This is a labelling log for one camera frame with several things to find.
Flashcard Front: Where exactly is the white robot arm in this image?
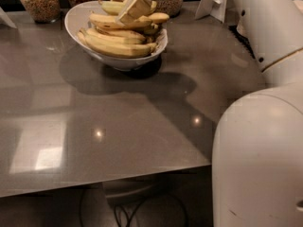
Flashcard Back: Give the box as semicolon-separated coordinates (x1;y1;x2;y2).
196;0;303;227

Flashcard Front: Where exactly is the top greenish banana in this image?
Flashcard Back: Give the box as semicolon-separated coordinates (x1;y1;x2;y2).
98;0;157;15

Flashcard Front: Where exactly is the upper middle yellow banana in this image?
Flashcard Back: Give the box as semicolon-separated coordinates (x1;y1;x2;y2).
96;26;146;44

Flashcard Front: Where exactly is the front large yellow banana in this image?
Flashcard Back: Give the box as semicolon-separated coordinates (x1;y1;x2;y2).
77;28;157;59

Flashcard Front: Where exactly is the white ceramic bowl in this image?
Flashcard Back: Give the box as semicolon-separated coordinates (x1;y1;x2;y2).
64;1;169;71

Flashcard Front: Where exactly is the right cereal glass jar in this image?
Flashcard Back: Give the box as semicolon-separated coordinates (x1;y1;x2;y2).
156;0;184;17

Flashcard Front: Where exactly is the white folded paper sign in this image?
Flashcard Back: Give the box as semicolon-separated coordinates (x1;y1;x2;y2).
195;0;227;23

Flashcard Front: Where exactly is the left cereal glass jar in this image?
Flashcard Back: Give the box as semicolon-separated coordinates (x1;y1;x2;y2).
20;0;61;23

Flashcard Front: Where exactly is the black rubber mat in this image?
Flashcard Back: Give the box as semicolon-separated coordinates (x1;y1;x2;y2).
228;26;255;58

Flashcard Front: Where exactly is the white card at left edge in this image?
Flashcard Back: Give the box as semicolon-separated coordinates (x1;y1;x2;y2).
0;7;16;28

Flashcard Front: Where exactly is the black floor cable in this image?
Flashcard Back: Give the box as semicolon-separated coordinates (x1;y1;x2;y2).
79;186;190;227

